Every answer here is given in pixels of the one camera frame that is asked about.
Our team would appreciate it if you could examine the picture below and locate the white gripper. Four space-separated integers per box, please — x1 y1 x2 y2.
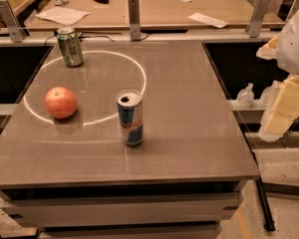
256 9 299 141

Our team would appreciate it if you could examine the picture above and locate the red apple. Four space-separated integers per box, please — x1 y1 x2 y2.
44 87 78 120

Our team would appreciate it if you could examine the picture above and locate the clear plastic bottle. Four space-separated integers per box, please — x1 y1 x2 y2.
236 83 254 110

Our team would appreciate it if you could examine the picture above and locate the white paper sheet right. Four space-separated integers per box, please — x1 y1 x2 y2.
188 13 228 29

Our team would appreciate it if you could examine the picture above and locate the blue silver energy drink can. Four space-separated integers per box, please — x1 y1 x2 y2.
117 90 144 146

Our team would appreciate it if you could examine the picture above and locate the green soda can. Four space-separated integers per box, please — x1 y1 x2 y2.
57 27 84 67

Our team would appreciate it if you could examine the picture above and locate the white paper sheet left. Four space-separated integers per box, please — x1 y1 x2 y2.
37 7 89 26

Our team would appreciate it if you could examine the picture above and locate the metal bracket post right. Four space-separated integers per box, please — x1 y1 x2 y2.
247 0 270 38

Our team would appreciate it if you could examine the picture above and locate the metal bracket post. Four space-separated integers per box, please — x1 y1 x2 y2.
247 0 270 38
0 0 24 43
128 0 141 41

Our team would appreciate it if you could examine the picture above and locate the metal bracket post middle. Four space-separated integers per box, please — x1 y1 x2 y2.
128 0 141 41

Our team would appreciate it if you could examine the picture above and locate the black cable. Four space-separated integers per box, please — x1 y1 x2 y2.
44 30 150 48

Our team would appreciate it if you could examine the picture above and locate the metal bracket post left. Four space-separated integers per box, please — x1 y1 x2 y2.
0 0 24 43

